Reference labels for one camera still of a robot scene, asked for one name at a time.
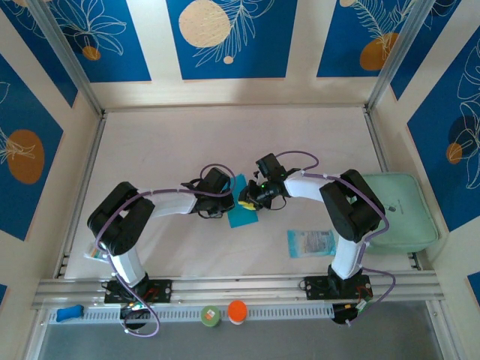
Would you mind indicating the blue paper sheet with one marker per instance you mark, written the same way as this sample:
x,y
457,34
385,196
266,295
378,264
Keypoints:
x,y
243,219

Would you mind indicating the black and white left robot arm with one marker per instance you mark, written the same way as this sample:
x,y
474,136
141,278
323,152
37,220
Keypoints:
x,y
127,262

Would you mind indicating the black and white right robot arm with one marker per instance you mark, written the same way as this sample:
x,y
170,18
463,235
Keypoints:
x,y
345,258

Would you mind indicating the blue wet wipes packet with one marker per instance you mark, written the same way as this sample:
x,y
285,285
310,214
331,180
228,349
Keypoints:
x,y
309,243

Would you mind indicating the orange-lidded white container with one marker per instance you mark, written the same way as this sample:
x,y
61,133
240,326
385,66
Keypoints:
x,y
237,311

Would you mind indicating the green cylindrical container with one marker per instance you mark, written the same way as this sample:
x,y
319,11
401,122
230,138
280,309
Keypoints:
x,y
211,317

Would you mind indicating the small clear snack packet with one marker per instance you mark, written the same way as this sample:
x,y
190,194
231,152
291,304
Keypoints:
x,y
93,253

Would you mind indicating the mint green zip pouch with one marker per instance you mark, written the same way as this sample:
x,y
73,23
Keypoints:
x,y
408,225

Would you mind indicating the blue bone-shaped toy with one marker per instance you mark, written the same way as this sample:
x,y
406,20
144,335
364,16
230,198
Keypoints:
x,y
69,314

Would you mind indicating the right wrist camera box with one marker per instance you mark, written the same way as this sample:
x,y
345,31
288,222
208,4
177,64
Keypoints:
x,y
257,176

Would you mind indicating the long aluminium mounting rail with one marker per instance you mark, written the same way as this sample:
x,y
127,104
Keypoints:
x,y
240,287

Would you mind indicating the aluminium table end rail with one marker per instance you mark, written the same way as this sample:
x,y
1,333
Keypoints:
x,y
232,107

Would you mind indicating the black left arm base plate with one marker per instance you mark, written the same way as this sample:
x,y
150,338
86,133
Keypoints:
x,y
163,290

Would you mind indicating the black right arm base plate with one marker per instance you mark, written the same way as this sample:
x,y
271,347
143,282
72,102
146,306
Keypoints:
x,y
317,288

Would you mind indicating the aluminium frame post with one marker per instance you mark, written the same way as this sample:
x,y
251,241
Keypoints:
x,y
68,56
397,56

